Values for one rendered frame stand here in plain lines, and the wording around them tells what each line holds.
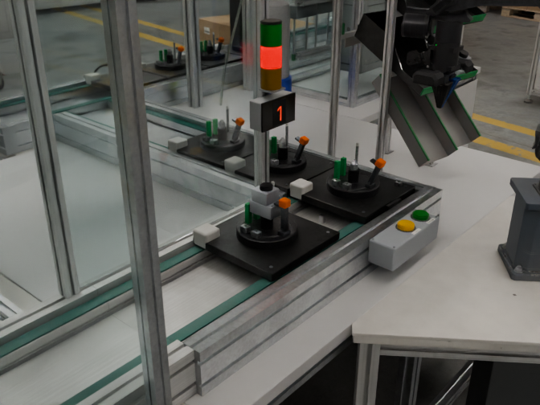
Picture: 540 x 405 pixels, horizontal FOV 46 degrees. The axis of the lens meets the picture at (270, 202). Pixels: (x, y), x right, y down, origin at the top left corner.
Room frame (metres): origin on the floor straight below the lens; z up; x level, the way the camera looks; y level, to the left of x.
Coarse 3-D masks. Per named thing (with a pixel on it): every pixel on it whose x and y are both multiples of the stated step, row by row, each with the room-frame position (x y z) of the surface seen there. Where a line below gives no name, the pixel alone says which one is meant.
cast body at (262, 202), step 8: (264, 184) 1.28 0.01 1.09; (256, 192) 1.27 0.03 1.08; (264, 192) 1.26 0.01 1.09; (272, 192) 1.27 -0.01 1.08; (248, 200) 1.31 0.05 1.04; (256, 200) 1.27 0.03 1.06; (264, 200) 1.25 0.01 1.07; (272, 200) 1.27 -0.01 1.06; (256, 208) 1.27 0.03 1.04; (264, 208) 1.25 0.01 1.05; (272, 208) 1.25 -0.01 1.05; (264, 216) 1.25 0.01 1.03; (272, 216) 1.25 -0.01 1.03
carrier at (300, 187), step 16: (336, 160) 1.55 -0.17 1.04; (320, 176) 1.61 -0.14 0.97; (336, 176) 1.54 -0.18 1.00; (352, 176) 1.52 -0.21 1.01; (368, 176) 1.57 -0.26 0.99; (304, 192) 1.49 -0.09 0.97; (320, 192) 1.50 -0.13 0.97; (336, 192) 1.48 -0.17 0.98; (352, 192) 1.46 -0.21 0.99; (368, 192) 1.47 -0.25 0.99; (384, 192) 1.50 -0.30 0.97; (400, 192) 1.50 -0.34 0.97; (336, 208) 1.42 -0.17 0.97; (352, 208) 1.41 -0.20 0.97; (368, 208) 1.41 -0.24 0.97; (384, 208) 1.43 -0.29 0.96
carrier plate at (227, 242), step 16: (224, 224) 1.33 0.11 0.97; (304, 224) 1.33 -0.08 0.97; (320, 224) 1.33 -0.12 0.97; (224, 240) 1.25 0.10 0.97; (304, 240) 1.25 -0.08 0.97; (320, 240) 1.25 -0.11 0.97; (336, 240) 1.28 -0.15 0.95; (224, 256) 1.20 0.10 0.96; (240, 256) 1.18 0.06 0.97; (256, 256) 1.18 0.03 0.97; (272, 256) 1.18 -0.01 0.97; (288, 256) 1.18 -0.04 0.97; (304, 256) 1.19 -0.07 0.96; (256, 272) 1.14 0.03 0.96; (272, 272) 1.12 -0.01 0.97
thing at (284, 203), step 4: (280, 200) 1.24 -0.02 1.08; (284, 200) 1.24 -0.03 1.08; (288, 200) 1.24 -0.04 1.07; (276, 204) 1.25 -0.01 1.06; (280, 204) 1.24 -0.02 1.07; (284, 204) 1.23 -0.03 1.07; (288, 204) 1.24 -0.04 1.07; (280, 208) 1.24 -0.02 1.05; (284, 208) 1.23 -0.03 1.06; (280, 212) 1.24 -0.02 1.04; (284, 212) 1.24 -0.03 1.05; (280, 216) 1.24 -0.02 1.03; (284, 216) 1.24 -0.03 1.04; (280, 220) 1.24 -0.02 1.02; (284, 220) 1.24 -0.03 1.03; (280, 224) 1.24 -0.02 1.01; (284, 224) 1.24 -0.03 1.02; (280, 228) 1.24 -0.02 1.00; (284, 228) 1.24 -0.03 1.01
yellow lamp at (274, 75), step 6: (264, 72) 1.45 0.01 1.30; (270, 72) 1.44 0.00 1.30; (276, 72) 1.45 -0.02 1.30; (264, 78) 1.45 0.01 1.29; (270, 78) 1.44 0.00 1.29; (276, 78) 1.45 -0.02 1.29; (264, 84) 1.45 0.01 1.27; (270, 84) 1.44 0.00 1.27; (276, 84) 1.45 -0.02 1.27; (270, 90) 1.45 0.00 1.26
